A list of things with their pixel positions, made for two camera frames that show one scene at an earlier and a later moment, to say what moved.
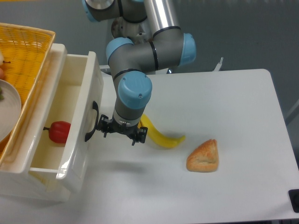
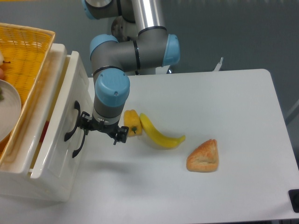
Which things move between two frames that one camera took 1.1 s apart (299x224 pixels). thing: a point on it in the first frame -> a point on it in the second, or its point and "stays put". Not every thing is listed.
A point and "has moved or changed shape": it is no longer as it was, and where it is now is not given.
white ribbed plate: [10, 109] stays put
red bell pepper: [58, 131] -> [42, 137]
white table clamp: [218, 65] stays put
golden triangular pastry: [205, 158] stays put
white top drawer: [78, 101] has moved or changed shape
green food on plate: [1, 96] stays put
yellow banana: [159, 137] stays put
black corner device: [294, 196] stays put
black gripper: [107, 125] -> [120, 133]
